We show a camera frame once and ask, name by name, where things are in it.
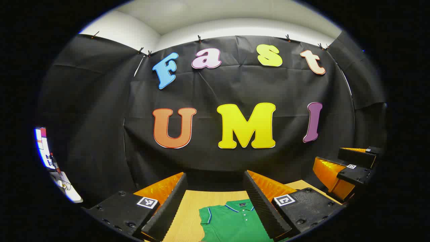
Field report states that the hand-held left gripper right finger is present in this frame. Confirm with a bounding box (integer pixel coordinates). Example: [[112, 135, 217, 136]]
[[243, 170, 346, 241]]

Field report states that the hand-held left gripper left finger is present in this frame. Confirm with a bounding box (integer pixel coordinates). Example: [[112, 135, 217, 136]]
[[81, 172, 188, 242]]

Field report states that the green T-shirt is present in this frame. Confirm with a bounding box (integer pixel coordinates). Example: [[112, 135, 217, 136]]
[[198, 199, 274, 242]]

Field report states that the white side table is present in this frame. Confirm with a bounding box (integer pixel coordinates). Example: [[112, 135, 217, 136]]
[[50, 171, 84, 203]]

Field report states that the black backdrop cloth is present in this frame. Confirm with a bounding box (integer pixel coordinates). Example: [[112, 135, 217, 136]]
[[37, 32, 388, 206]]

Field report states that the computer monitor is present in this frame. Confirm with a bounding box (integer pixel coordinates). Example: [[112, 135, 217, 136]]
[[35, 127, 56, 169]]

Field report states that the row of black cloth clips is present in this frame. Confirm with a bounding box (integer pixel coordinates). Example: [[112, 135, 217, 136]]
[[91, 31, 330, 56]]

